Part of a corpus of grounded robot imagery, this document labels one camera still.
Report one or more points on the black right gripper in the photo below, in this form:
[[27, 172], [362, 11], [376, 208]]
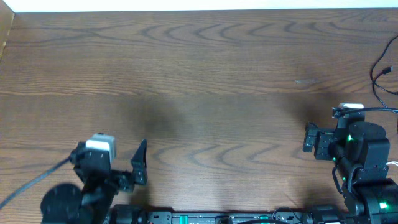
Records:
[[324, 139]]

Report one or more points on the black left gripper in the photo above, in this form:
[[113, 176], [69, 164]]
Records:
[[127, 179]]

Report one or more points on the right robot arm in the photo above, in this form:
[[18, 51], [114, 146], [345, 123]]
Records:
[[359, 152]]

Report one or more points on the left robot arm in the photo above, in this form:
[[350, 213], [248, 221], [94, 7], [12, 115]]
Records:
[[67, 203]]

